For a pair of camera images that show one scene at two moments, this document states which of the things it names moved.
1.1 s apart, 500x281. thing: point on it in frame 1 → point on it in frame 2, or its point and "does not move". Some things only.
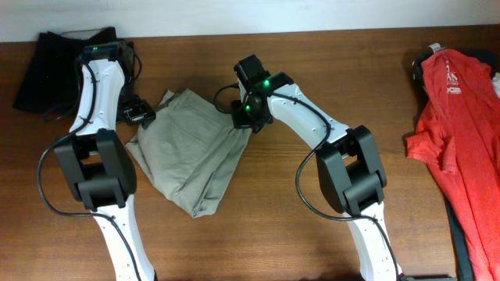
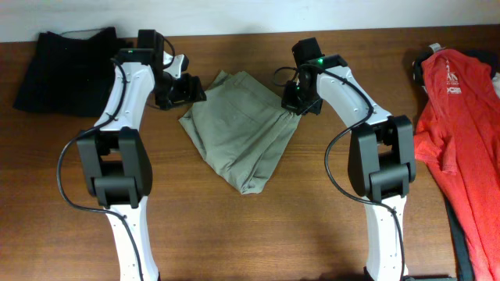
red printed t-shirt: [458, 135] does not move
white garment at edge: [496, 82] does not move
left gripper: [141, 110] → [187, 88]
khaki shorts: [190, 149] → [244, 128]
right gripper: [239, 119] → [288, 101]
